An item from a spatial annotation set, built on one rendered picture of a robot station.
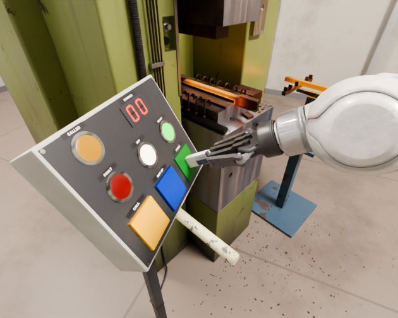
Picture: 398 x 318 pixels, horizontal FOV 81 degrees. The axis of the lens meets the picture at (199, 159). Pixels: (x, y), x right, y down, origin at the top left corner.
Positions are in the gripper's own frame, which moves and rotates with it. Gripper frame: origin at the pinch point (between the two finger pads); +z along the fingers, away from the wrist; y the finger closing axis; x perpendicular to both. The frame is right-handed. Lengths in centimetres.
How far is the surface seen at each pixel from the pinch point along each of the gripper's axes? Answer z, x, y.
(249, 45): -5, 11, 76
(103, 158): 3.7, 15.3, -19.1
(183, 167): 3.5, 0.3, -2.7
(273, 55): 21, -43, 319
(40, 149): 3.8, 21.9, -25.9
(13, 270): 149, -32, -14
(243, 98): -2.7, -2.6, 44.0
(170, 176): 3.1, 2.3, -8.9
